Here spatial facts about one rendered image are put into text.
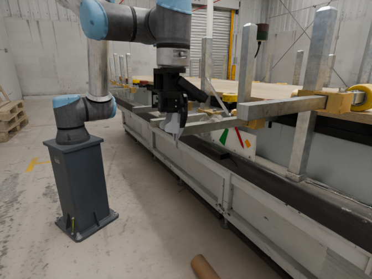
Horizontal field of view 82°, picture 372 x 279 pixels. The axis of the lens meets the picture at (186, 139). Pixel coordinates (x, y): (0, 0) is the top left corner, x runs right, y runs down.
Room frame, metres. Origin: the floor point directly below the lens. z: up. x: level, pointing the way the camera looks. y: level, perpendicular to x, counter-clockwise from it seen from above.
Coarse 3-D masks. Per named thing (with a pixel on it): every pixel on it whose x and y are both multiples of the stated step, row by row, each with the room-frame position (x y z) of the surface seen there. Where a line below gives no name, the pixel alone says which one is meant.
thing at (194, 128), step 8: (224, 120) 0.69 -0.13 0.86; (232, 120) 0.71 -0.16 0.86; (240, 120) 0.73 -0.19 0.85; (272, 120) 0.81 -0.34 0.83; (184, 128) 0.62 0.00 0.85; (192, 128) 0.63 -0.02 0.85; (200, 128) 0.65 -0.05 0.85; (208, 128) 0.66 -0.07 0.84; (216, 128) 0.68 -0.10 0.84; (224, 128) 0.69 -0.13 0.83
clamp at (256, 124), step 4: (232, 112) 0.83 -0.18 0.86; (236, 112) 0.80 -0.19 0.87; (252, 120) 0.73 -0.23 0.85; (256, 120) 0.72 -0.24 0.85; (260, 120) 0.73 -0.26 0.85; (264, 120) 0.74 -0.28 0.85; (248, 124) 0.75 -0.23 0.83; (252, 124) 0.73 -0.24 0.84; (256, 124) 0.72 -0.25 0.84; (260, 124) 0.73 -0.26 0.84; (264, 124) 0.74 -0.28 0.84; (252, 128) 0.73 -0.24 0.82; (256, 128) 0.72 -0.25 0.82
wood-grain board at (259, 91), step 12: (216, 84) 1.73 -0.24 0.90; (228, 84) 1.73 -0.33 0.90; (252, 84) 1.73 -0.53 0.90; (264, 84) 1.73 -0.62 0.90; (276, 84) 1.73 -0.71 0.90; (252, 96) 0.99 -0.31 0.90; (264, 96) 0.99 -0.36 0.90; (276, 96) 0.99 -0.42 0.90; (288, 96) 0.99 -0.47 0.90; (348, 120) 0.64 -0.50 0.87; (360, 120) 0.61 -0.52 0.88
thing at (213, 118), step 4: (204, 116) 0.68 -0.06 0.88; (208, 116) 0.69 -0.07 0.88; (212, 116) 0.69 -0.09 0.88; (216, 116) 0.68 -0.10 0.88; (220, 116) 0.71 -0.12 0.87; (200, 120) 0.68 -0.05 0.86; (204, 120) 0.67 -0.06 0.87; (208, 120) 0.66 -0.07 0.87; (212, 120) 0.65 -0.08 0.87; (216, 120) 0.66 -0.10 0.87; (220, 120) 0.68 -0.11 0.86
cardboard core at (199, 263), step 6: (198, 258) 0.86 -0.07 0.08; (204, 258) 0.87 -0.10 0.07; (192, 264) 0.85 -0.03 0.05; (198, 264) 0.83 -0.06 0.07; (204, 264) 0.82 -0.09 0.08; (198, 270) 0.80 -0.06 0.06; (204, 270) 0.79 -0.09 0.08; (210, 270) 0.79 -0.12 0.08; (204, 276) 0.76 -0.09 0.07; (210, 276) 0.75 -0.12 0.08; (216, 276) 0.76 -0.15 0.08
